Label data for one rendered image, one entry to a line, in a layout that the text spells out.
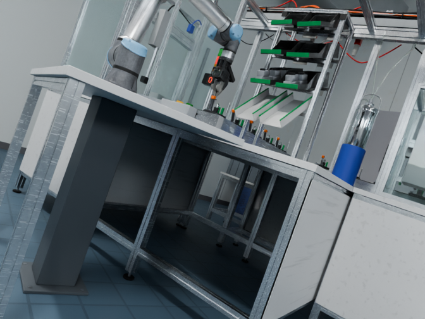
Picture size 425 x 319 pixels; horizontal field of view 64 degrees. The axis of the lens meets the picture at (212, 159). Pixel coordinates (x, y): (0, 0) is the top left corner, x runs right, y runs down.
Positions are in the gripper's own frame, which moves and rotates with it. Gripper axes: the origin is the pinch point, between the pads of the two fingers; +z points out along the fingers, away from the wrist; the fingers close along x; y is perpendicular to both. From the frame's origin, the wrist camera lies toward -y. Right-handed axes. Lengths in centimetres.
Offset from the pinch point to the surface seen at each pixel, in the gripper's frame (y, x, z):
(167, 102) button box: 20.8, -13.5, 14.3
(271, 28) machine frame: -107, -49, -92
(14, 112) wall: -41, -304, 63
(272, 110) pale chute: -1.1, 36.4, 1.1
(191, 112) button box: 18.0, 1.9, 15.6
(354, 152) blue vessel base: -77, 63, 0
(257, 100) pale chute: -7.0, 22.5, -3.7
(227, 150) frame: 20.5, 32.4, 28.4
